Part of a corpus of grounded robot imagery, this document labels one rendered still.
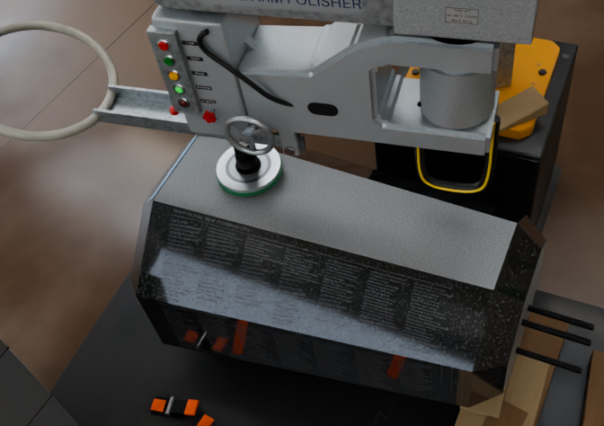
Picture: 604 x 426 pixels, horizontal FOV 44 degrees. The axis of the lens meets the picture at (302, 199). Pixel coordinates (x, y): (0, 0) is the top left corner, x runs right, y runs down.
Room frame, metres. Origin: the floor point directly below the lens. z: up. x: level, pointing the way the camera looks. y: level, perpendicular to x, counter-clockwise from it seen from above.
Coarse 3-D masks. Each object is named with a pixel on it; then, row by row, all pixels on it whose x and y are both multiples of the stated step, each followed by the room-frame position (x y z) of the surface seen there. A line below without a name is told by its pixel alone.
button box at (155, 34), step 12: (156, 36) 1.59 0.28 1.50; (168, 36) 1.57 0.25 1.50; (156, 48) 1.59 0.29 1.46; (180, 48) 1.57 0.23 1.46; (156, 60) 1.60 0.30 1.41; (180, 60) 1.57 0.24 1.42; (180, 72) 1.57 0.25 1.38; (168, 84) 1.59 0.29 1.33; (180, 84) 1.58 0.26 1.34; (192, 84) 1.57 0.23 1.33; (180, 96) 1.58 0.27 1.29; (192, 96) 1.57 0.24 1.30; (180, 108) 1.59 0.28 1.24; (192, 108) 1.57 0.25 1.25
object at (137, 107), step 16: (128, 96) 1.88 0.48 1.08; (144, 96) 1.85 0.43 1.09; (160, 96) 1.83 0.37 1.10; (96, 112) 1.80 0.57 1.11; (112, 112) 1.78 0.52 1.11; (128, 112) 1.76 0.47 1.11; (144, 112) 1.80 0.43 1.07; (160, 112) 1.78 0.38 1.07; (160, 128) 1.71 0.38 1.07; (176, 128) 1.68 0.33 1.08; (304, 144) 1.51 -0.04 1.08
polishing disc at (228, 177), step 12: (228, 156) 1.72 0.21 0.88; (264, 156) 1.69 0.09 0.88; (276, 156) 1.68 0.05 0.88; (228, 168) 1.67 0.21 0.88; (264, 168) 1.64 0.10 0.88; (276, 168) 1.63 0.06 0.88; (228, 180) 1.62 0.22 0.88; (240, 180) 1.61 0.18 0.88; (252, 180) 1.60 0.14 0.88; (264, 180) 1.59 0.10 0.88; (240, 192) 1.57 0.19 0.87
